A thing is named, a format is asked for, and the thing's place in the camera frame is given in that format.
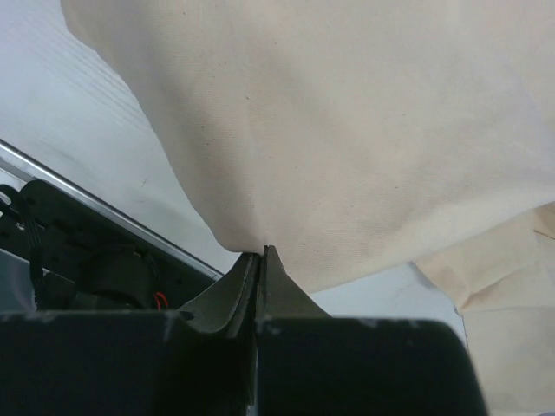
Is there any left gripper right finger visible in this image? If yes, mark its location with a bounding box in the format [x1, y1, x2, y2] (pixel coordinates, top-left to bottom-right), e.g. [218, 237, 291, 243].
[256, 246, 487, 416]

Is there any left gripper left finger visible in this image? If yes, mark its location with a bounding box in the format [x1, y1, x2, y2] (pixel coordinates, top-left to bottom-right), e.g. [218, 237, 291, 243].
[1, 254, 259, 415]

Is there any beige cloth surgical kit wrap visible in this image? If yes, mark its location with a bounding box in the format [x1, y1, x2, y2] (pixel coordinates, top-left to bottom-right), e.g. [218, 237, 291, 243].
[62, 1, 554, 415]

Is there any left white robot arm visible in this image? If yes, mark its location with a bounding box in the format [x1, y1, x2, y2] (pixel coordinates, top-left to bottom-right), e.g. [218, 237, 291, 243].
[1, 180, 487, 415]

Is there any front aluminium rail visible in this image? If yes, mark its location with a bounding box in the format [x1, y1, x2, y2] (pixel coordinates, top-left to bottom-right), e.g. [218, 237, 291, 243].
[1, 140, 223, 280]

